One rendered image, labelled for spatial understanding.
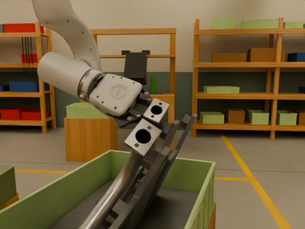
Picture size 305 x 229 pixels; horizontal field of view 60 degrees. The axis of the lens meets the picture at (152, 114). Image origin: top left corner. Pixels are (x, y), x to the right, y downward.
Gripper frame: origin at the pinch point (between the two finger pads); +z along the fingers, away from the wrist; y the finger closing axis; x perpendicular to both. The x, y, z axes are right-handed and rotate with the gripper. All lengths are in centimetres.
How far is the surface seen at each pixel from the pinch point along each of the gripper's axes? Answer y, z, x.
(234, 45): 408, -25, 326
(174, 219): -13.0, 14.1, 27.8
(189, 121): 11.2, 6.6, 14.9
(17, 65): 164, -384, 342
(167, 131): -1.1, 4.4, 3.0
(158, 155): -12.3, 7.4, -9.3
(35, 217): -31.3, -17.4, 19.6
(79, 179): -15.9, -17.9, 31.1
